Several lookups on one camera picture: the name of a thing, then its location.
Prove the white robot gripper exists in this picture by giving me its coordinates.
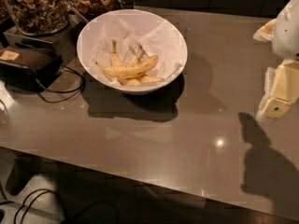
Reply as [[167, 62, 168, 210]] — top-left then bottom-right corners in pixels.
[[253, 0, 299, 119]]

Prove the white paper bowl liner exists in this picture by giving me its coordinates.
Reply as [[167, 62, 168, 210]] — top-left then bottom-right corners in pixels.
[[91, 12, 187, 91]]

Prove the white ceramic bowl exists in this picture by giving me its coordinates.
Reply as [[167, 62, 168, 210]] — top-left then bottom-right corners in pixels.
[[76, 8, 189, 96]]

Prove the dark metal stand box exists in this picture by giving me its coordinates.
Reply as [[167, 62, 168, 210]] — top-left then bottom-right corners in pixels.
[[4, 15, 85, 64]]

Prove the large glass jar of nuts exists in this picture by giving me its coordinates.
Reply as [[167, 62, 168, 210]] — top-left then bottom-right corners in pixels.
[[4, 0, 69, 36]]

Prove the black card terminal device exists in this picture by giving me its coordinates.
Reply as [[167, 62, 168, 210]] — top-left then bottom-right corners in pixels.
[[0, 46, 63, 92]]

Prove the black cable on table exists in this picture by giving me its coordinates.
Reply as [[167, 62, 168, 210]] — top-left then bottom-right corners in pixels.
[[34, 63, 87, 105]]

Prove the black cable on floor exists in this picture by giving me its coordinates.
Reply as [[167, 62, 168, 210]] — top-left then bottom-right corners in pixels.
[[0, 180, 120, 224]]

